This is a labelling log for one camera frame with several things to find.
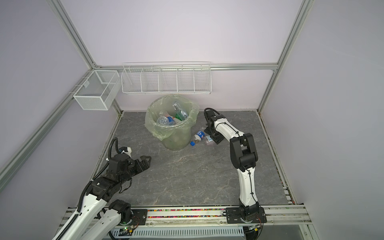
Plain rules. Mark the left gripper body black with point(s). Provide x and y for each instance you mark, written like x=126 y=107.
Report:
x=133 y=169

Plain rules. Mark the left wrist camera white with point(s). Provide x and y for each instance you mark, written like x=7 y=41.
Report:
x=125 y=150

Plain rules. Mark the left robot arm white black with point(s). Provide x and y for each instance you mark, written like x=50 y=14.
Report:
x=90 y=204

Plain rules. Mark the water bottle blue label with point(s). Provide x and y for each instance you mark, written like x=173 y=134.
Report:
x=166 y=121

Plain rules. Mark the mesh bin with green bag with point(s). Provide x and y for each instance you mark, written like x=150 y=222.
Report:
x=172 y=137

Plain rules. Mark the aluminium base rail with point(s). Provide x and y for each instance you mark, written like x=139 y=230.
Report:
x=215 y=221

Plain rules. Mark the green soda bottle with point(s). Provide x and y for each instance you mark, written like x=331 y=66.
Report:
x=182 y=116

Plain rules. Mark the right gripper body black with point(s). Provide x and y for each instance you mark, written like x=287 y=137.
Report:
x=216 y=137

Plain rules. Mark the white wire shelf basket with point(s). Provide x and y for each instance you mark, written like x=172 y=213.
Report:
x=166 y=78

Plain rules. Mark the white mesh box basket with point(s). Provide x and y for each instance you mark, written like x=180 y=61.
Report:
x=99 y=90

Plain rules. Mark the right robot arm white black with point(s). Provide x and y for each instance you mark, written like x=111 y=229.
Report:
x=244 y=156

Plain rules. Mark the long clear bottle blue cap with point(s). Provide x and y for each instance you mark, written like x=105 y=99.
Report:
x=178 y=107

